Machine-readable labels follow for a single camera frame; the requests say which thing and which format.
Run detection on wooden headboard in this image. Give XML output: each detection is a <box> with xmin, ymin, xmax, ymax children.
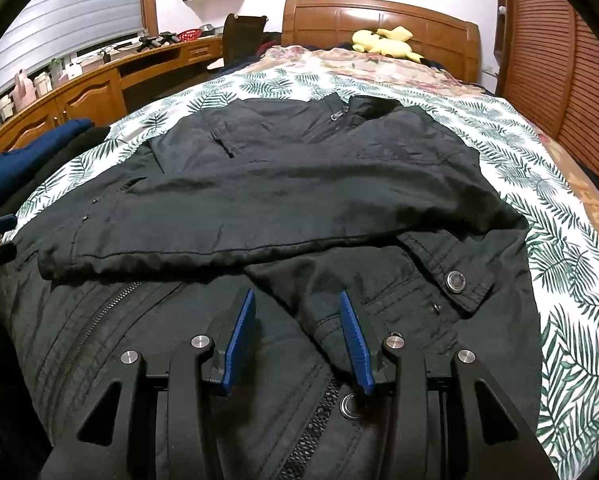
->
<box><xmin>282</xmin><ymin>0</ymin><xmax>481</xmax><ymax>83</ymax></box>

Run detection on leaf-print blanket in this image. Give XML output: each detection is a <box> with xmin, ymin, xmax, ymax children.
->
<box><xmin>2</xmin><ymin>67</ymin><xmax>599</xmax><ymax>480</ymax></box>

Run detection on wooden window frame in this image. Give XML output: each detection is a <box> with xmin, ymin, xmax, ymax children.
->
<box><xmin>0</xmin><ymin>0</ymin><xmax>160</xmax><ymax>111</ymax></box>

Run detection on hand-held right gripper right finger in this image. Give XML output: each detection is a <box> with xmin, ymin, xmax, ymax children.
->
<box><xmin>339</xmin><ymin>290</ymin><xmax>560</xmax><ymax>480</ymax></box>

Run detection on grey window blind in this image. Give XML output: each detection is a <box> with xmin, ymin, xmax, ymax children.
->
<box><xmin>0</xmin><ymin>0</ymin><xmax>147</xmax><ymax>106</ymax></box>

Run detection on black jacket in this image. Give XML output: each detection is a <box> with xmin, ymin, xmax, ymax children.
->
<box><xmin>0</xmin><ymin>92</ymin><xmax>553</xmax><ymax>480</ymax></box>

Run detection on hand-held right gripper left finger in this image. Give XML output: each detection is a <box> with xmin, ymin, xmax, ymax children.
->
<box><xmin>39</xmin><ymin>287</ymin><xmax>258</xmax><ymax>480</ymax></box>

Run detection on floral quilt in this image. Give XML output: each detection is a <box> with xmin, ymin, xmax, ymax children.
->
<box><xmin>256</xmin><ymin>44</ymin><xmax>485</xmax><ymax>98</ymax></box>

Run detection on dark wooden chair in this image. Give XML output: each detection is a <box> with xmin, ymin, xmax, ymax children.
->
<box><xmin>222</xmin><ymin>12</ymin><xmax>270</xmax><ymax>68</ymax></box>

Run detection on pink jug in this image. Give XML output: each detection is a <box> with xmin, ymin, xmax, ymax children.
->
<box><xmin>12</xmin><ymin>71</ymin><xmax>35</xmax><ymax>108</ymax></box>

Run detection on wooden slatted wardrobe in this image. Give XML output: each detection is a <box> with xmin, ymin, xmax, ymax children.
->
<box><xmin>494</xmin><ymin>0</ymin><xmax>599</xmax><ymax>186</ymax></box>

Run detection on yellow plush toy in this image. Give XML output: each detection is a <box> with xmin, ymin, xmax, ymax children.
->
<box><xmin>352</xmin><ymin>26</ymin><xmax>424</xmax><ymax>65</ymax></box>

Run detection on wooden desk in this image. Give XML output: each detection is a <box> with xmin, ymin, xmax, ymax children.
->
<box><xmin>0</xmin><ymin>35</ymin><xmax>225</xmax><ymax>221</ymax></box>

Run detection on navy folded clothes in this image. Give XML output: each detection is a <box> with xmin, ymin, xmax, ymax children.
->
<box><xmin>0</xmin><ymin>119</ymin><xmax>95</xmax><ymax>211</ymax></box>

